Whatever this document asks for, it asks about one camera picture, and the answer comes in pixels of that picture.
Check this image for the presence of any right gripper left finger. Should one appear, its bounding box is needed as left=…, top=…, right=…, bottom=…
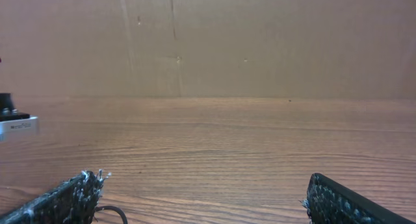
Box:
left=1, top=170, right=111, bottom=224

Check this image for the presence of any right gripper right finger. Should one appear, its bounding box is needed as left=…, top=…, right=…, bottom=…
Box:
left=302, top=173, right=415, bottom=224

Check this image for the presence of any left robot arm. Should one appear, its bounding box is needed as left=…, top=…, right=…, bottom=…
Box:
left=0, top=93, right=31, bottom=122

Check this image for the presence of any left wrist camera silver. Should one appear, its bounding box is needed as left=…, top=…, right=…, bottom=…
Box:
left=1, top=116, right=39, bottom=142

